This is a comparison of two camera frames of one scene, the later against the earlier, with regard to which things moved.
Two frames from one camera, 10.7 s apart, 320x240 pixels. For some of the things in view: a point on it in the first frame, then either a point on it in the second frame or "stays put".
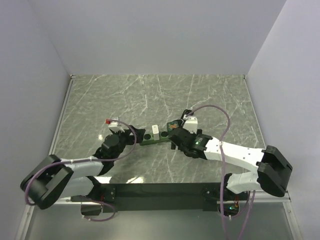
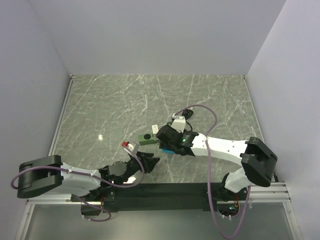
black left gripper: x=127 y=133 to x=150 y=161
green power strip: x=148 y=137 stays put
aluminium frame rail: x=65 y=200 stays put
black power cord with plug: x=184 y=112 stays put
